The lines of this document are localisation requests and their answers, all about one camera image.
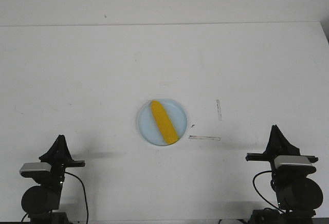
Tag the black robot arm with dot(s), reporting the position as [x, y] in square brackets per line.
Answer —
[297, 195]
[42, 201]

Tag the light blue round plate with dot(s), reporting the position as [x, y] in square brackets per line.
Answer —
[147, 127]

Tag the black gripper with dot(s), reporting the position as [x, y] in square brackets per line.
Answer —
[59, 150]
[289, 153]

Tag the yellow toy corn cob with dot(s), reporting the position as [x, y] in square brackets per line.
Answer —
[164, 123]

